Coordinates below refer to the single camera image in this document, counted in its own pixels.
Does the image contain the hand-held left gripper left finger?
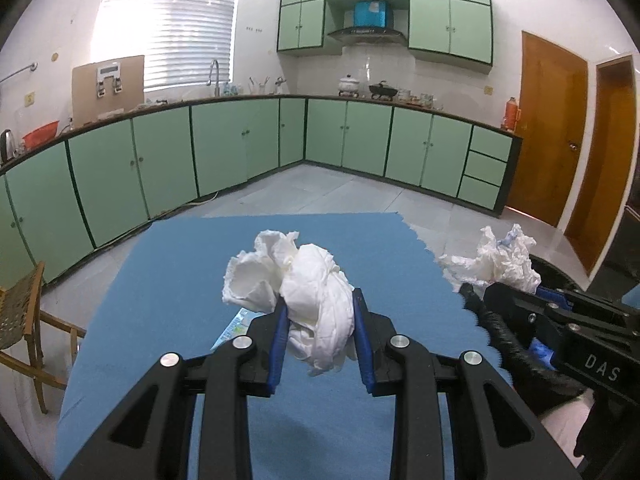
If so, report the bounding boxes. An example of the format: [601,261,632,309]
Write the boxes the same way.
[60,302,291,480]

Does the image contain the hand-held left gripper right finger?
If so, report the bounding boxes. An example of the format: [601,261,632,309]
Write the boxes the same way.
[351,287,583,480]

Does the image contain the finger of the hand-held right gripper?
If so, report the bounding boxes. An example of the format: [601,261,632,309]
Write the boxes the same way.
[485,281,626,326]
[531,312,566,368]

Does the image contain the tissue with blue bits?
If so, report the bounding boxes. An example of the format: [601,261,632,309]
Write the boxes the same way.
[436,224,542,295]

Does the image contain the black lined trash bin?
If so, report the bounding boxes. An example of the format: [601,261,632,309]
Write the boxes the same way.
[457,254,640,411]

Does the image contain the large white tissue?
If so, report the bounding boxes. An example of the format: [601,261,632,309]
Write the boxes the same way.
[221,229,360,377]

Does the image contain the clear plastic wrapper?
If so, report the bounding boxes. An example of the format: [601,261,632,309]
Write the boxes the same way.
[211,308,271,353]

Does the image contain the blue felt mat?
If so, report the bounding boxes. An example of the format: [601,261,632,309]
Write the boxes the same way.
[55,212,516,480]

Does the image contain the red thermos flask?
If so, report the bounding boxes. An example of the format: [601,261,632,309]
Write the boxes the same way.
[501,96,521,132]

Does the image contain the green base cabinets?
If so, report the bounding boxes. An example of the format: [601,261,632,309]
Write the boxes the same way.
[0,94,523,286]

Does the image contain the wooden woven chair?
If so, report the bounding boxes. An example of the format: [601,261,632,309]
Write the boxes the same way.
[0,261,87,415]

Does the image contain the black range hood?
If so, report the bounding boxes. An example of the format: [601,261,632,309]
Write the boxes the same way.
[327,26,407,46]

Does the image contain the blue box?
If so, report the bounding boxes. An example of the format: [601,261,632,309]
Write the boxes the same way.
[354,1,391,28]

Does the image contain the brown board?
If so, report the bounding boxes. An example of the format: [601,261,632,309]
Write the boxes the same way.
[71,55,146,126]

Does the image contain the red plastic basin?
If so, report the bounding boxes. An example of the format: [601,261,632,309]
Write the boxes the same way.
[22,121,61,148]

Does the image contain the white window blind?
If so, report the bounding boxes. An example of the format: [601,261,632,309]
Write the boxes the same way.
[95,0,241,93]

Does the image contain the wooden door with handle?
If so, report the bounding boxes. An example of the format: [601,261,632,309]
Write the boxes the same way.
[507,30,590,228]

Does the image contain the green wall cabinets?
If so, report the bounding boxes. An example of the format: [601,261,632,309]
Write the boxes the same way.
[276,0,496,67]

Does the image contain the wall towel rail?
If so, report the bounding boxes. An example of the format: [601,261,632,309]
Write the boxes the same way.
[0,61,38,83]

